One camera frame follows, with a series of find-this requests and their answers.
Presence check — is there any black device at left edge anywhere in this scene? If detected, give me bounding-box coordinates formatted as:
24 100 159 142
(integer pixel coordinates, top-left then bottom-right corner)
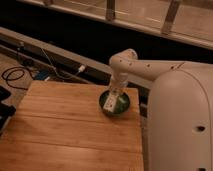
0 86 16 134

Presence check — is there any green ceramic bowl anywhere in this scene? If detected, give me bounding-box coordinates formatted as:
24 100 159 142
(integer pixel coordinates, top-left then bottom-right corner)
99 90 130 116

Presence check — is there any white plastic bottle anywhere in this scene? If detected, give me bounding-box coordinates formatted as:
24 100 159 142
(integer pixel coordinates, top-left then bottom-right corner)
103 90 119 112

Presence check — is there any white cable with plug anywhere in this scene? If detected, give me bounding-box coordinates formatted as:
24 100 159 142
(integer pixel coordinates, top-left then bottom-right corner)
39 46 87 81

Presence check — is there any blue box on floor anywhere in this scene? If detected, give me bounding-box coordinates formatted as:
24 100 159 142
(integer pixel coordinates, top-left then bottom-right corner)
34 70 49 80

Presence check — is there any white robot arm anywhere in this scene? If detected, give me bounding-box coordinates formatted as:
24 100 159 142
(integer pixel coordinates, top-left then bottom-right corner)
109 49 213 171

